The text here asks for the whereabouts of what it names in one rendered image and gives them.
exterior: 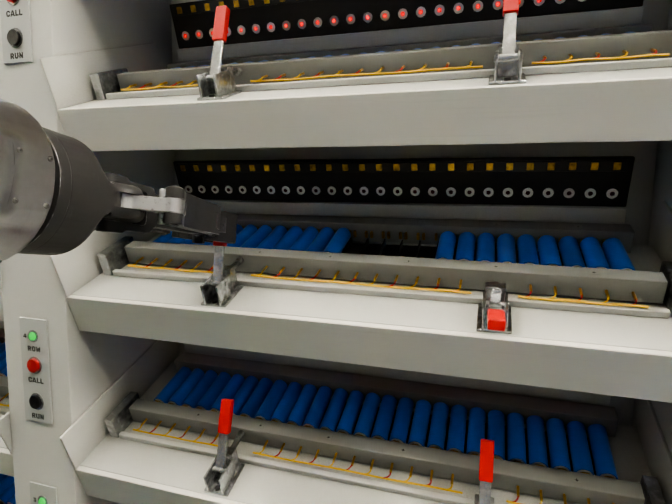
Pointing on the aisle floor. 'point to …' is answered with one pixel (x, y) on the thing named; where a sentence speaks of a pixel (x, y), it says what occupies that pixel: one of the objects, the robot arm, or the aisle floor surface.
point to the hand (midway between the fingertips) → (206, 225)
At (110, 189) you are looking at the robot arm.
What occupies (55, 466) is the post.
